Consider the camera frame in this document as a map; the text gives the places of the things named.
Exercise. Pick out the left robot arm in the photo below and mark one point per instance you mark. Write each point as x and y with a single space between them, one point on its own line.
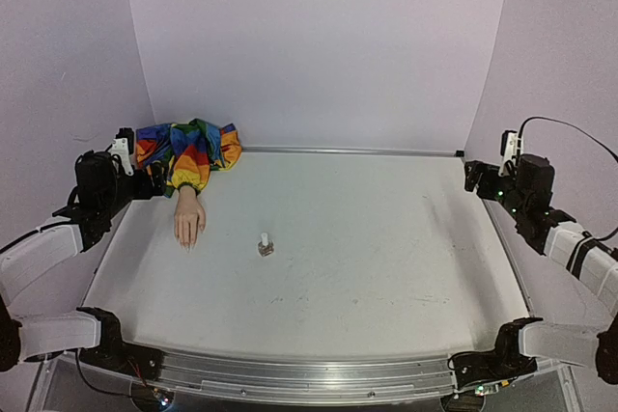
106 183

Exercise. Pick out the aluminium front rail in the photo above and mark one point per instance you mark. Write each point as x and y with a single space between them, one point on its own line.
305 383

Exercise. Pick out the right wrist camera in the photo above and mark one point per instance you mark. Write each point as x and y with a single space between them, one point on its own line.
510 149

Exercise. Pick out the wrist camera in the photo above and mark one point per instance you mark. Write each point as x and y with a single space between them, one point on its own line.
122 150
510 149

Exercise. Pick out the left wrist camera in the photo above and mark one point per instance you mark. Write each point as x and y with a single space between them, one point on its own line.
122 150

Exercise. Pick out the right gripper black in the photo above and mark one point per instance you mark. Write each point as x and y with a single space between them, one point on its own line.
484 179

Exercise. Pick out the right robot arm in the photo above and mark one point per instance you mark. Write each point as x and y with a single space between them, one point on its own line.
524 190

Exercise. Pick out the colourful patchwork sleeve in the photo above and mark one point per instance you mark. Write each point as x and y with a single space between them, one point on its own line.
189 152

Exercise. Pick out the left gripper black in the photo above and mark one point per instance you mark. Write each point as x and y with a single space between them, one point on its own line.
147 191

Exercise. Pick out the mannequin hand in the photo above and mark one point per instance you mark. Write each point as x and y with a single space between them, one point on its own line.
190 218

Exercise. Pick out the glitter nail polish bottle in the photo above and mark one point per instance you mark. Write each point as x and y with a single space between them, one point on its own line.
265 249

